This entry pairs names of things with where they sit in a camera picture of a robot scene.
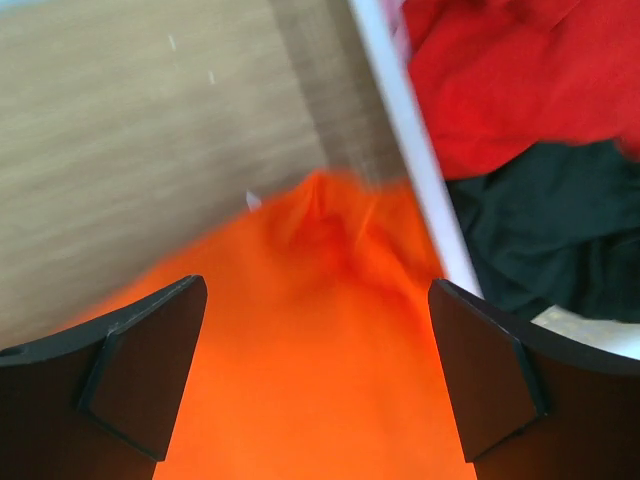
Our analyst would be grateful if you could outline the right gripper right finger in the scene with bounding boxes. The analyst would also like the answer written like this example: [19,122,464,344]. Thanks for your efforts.
[428,280,639,479]

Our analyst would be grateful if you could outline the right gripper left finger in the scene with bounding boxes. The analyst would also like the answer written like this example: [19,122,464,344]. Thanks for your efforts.
[1,276,207,480]

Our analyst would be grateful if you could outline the orange t-shirt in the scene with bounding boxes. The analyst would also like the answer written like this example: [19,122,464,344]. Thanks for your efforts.
[94,168,479,480]

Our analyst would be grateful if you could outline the black t-shirt in basket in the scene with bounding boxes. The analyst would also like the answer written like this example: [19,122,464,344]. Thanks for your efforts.
[447,141,639,323]

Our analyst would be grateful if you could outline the white paper scrap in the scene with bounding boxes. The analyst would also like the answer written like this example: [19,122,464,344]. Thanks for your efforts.
[245,190,262,211]

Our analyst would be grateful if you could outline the red t-shirt in basket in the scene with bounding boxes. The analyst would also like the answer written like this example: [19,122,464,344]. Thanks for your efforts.
[403,0,639,179]

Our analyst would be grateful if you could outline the white plastic laundry basket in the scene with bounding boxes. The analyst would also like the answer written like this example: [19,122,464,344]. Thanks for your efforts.
[348,1,639,359]

